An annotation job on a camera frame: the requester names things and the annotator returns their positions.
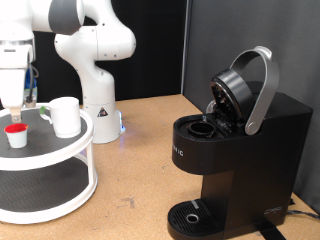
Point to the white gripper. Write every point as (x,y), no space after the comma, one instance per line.
(12,86)

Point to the white coffee pod red lid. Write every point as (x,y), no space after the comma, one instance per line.
(16,138)

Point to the black Keurig coffee machine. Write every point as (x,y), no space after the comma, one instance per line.
(260,160)

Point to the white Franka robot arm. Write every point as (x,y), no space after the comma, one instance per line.
(96,83)

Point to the white two-tier turntable rack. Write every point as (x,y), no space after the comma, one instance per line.
(46,143)

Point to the clear water reservoir black lid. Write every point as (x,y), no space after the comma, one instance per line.
(256,87)

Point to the black tape strip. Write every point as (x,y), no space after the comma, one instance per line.
(271,233)

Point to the grey partition panel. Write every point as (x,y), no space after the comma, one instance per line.
(300,50)

